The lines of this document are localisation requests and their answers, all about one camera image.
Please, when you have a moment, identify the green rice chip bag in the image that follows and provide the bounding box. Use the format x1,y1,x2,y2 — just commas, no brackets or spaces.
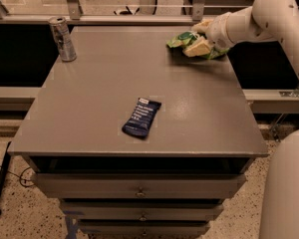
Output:
166,31,228,60

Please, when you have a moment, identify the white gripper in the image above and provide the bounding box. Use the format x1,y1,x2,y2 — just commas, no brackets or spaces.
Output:
183,12,234,57

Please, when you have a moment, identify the silver energy drink can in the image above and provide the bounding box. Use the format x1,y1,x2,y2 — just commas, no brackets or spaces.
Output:
49,17,77,62

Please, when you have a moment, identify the middle grey drawer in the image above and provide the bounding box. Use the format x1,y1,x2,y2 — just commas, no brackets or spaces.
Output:
60,201,223,221

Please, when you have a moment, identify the black cable on floor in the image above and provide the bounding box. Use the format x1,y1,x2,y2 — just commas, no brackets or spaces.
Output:
0,156,36,188

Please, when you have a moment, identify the metal window railing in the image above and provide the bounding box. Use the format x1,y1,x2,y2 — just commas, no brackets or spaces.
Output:
0,0,299,28

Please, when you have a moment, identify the bottom grey drawer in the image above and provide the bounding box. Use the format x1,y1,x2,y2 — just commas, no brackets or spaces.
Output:
79,221,210,236

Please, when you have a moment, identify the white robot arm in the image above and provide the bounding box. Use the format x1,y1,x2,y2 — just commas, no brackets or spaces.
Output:
192,0,299,239

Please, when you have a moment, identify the blue snack bar wrapper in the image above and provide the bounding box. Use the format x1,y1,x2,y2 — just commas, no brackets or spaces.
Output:
122,98,161,138

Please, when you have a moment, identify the grey drawer cabinet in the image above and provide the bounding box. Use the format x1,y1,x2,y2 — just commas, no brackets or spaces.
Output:
7,25,270,239

